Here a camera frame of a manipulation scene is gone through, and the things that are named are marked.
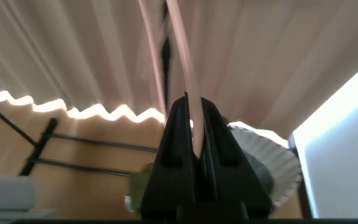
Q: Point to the green garment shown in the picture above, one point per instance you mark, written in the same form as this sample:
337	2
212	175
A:
137	186

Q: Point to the beige curtain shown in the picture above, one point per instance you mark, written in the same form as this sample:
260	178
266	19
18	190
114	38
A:
259	62

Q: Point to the pink clothes hanger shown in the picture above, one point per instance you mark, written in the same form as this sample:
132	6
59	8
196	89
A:
187	77

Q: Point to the white laundry basket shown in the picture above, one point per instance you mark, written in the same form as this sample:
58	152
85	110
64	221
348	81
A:
278	161

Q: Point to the black clothes rack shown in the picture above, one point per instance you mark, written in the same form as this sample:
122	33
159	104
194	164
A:
38	146

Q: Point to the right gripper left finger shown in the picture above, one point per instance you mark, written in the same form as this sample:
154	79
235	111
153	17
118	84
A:
166	189

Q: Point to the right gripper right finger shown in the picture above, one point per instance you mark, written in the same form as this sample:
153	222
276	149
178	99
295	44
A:
241	193

